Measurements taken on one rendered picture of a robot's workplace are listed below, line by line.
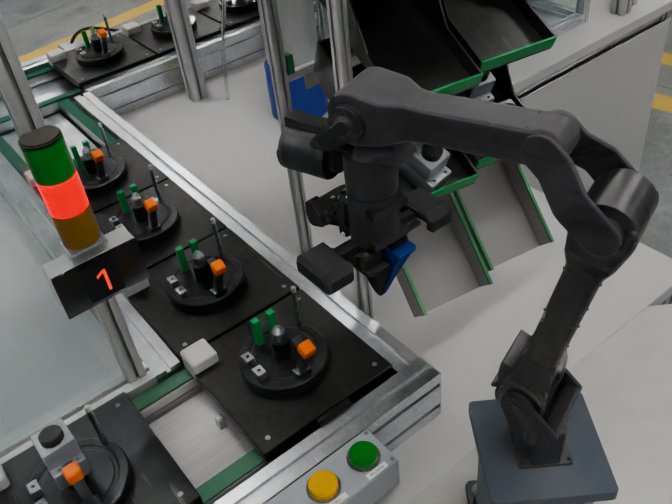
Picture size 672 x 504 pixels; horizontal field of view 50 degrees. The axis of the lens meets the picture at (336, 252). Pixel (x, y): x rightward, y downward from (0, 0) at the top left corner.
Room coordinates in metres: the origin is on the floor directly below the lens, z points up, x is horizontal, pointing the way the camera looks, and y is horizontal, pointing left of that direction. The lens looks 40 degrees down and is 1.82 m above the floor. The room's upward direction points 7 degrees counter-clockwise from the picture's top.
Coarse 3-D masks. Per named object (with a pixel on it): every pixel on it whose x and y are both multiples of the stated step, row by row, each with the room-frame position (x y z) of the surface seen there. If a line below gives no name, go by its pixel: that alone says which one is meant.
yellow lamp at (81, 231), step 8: (88, 208) 0.76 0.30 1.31; (80, 216) 0.74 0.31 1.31; (88, 216) 0.75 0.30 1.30; (56, 224) 0.74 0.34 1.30; (64, 224) 0.74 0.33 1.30; (72, 224) 0.74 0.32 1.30; (80, 224) 0.74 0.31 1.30; (88, 224) 0.75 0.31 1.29; (96, 224) 0.76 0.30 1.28; (64, 232) 0.74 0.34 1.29; (72, 232) 0.73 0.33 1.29; (80, 232) 0.74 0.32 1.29; (88, 232) 0.74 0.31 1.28; (96, 232) 0.75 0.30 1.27; (64, 240) 0.74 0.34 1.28; (72, 240) 0.73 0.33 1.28; (80, 240) 0.74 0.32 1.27; (88, 240) 0.74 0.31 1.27; (96, 240) 0.75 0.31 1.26; (72, 248) 0.74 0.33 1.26; (80, 248) 0.74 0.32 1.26
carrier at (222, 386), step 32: (256, 320) 0.79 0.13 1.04; (288, 320) 0.85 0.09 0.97; (320, 320) 0.84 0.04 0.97; (192, 352) 0.79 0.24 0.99; (224, 352) 0.80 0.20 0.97; (256, 352) 0.77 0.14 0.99; (288, 352) 0.75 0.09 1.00; (320, 352) 0.75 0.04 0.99; (352, 352) 0.76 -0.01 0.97; (224, 384) 0.73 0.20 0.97; (256, 384) 0.71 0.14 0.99; (288, 384) 0.70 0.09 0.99; (320, 384) 0.71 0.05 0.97; (352, 384) 0.70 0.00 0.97; (256, 416) 0.66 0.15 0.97; (288, 416) 0.66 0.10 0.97; (320, 416) 0.65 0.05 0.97; (256, 448) 0.61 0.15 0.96
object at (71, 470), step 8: (64, 464) 0.56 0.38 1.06; (72, 464) 0.54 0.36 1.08; (64, 472) 0.53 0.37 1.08; (72, 472) 0.53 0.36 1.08; (80, 472) 0.53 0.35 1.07; (72, 480) 0.53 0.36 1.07; (80, 480) 0.53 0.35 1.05; (80, 488) 0.53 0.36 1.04; (88, 488) 0.53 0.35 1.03; (80, 496) 0.53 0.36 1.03; (88, 496) 0.53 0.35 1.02
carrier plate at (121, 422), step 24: (96, 408) 0.72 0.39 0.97; (120, 408) 0.71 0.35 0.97; (72, 432) 0.68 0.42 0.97; (120, 432) 0.67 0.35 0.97; (144, 432) 0.66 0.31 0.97; (24, 456) 0.64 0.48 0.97; (144, 456) 0.62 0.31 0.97; (168, 456) 0.61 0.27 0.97; (24, 480) 0.60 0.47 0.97; (144, 480) 0.58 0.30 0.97; (168, 480) 0.57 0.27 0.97
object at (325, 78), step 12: (324, 48) 1.03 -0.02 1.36; (324, 60) 1.01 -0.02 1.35; (324, 72) 1.01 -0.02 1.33; (360, 72) 1.06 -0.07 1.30; (324, 84) 1.02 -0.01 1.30; (456, 156) 0.91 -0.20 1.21; (456, 168) 0.89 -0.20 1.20; (468, 168) 0.88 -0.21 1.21; (456, 180) 0.87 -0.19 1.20; (468, 180) 0.86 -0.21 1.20; (408, 192) 0.85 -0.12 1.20; (432, 192) 0.83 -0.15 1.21; (444, 192) 0.85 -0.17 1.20
